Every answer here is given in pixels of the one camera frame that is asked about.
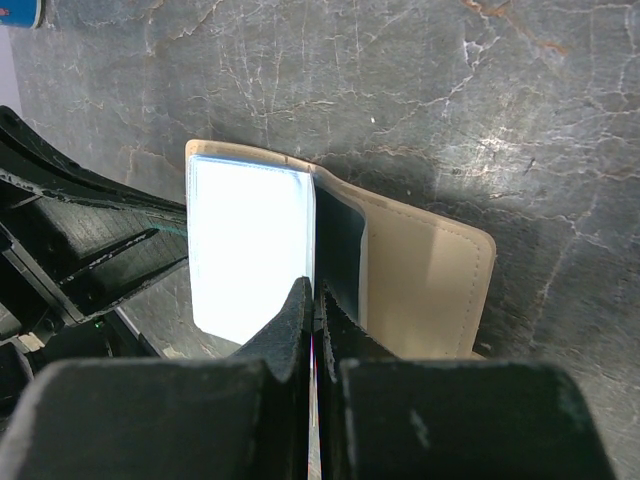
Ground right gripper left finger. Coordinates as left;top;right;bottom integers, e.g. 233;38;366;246
1;277;313;479

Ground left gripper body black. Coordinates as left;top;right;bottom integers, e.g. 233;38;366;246
1;295;161;430

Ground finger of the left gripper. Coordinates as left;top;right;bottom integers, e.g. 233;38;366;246
1;106;185;210
1;189;187;328

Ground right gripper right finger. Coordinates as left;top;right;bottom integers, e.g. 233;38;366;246
314;293;614;479

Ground beige leather card holder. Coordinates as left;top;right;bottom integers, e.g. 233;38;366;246
185;140;496;359

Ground white credit card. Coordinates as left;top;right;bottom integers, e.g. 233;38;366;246
186;154;316;344

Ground toilet paper roll blue wrapper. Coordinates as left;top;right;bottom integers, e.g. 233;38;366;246
0;0;45;29

